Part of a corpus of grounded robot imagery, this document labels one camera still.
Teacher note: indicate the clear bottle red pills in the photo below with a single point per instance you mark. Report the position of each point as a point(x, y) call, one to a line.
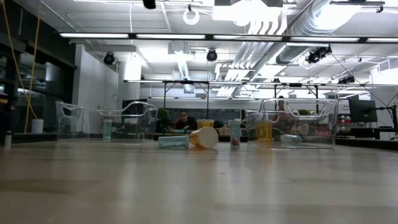
point(235, 133)

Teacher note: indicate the red boxes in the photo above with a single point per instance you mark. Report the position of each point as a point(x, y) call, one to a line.
point(345, 119)

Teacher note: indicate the silver round air duct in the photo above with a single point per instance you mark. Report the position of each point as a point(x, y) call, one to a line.
point(298, 46)

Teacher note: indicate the person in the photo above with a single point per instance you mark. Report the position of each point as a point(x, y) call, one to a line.
point(185, 123)
point(281, 107)

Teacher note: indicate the green potted plant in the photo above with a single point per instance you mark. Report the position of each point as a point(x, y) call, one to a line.
point(163, 115)

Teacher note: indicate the black ceiling rail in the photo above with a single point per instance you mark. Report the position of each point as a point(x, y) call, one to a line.
point(357, 2)

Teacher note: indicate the black ceiling spotlight cluster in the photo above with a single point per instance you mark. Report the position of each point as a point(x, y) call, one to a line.
point(317, 55)

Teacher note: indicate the yellow cup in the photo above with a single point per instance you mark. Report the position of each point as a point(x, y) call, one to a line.
point(264, 132)

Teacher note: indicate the long linear ceiling light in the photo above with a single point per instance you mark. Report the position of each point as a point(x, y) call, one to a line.
point(140, 81)
point(171, 36)

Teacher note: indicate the small green plant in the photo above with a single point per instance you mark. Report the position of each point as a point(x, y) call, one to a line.
point(303, 111)

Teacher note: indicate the black computer monitor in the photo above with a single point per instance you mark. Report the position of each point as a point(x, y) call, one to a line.
point(362, 110)

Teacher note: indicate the black desk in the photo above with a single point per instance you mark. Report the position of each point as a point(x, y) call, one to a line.
point(367, 132)

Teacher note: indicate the clear plastic bin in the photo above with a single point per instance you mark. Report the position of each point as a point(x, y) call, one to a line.
point(311, 133)
point(77, 124)

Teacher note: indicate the small grey post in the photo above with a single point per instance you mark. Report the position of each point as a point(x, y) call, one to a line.
point(8, 140)

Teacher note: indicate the black screen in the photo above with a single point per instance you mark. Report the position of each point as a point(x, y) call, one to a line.
point(133, 109)

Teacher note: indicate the white cylinder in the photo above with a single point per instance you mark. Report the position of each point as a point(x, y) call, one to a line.
point(37, 126)

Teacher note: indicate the white ceiling pipe bundle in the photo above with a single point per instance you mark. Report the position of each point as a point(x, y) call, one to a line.
point(258, 46)

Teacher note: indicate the black metal rig frame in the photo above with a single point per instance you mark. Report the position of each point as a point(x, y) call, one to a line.
point(207, 102)
point(317, 92)

